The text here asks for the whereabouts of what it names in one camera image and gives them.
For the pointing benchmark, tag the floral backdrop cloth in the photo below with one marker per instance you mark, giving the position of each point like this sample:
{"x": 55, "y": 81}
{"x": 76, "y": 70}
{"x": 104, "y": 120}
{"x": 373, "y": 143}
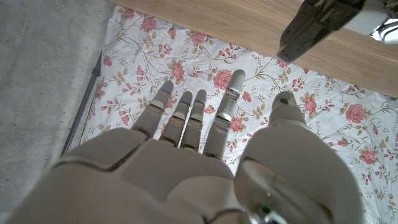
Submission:
{"x": 155, "y": 46}

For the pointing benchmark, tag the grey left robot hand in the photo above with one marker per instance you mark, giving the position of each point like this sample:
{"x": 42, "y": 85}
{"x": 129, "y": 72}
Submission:
{"x": 373, "y": 18}

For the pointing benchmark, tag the black backdrop stand pole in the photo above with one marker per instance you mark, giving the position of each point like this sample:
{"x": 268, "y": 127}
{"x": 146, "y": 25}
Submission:
{"x": 82, "y": 105}

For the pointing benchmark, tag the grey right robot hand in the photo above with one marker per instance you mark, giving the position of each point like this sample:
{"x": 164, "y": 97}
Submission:
{"x": 155, "y": 180}

